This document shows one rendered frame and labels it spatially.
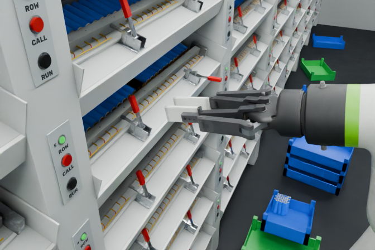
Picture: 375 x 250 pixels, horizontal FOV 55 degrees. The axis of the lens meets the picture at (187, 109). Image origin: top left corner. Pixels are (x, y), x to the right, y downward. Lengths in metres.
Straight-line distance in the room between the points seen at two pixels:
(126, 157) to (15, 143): 0.29
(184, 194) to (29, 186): 0.69
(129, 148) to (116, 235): 0.20
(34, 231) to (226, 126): 0.32
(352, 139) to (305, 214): 1.40
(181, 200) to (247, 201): 0.85
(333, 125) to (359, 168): 1.78
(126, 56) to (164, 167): 0.40
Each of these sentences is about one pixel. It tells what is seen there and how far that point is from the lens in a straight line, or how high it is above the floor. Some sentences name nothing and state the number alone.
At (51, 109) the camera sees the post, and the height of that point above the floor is 1.13.
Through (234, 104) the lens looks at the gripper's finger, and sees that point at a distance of 0.62.
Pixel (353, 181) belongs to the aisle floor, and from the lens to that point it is 2.21.
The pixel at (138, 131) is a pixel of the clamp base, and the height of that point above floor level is 0.95.
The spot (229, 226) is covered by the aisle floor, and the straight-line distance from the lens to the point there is 1.80.
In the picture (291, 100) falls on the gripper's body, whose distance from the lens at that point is 0.55.
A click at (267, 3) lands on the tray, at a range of 1.71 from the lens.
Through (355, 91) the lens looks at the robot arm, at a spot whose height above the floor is 1.12.
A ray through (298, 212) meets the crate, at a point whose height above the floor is 0.01.
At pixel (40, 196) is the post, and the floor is 1.01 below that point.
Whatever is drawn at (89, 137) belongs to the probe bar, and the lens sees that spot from 0.68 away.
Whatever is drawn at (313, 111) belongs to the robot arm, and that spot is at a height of 1.09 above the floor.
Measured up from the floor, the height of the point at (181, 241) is 0.37.
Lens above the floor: 1.35
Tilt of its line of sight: 31 degrees down
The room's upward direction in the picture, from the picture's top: straight up
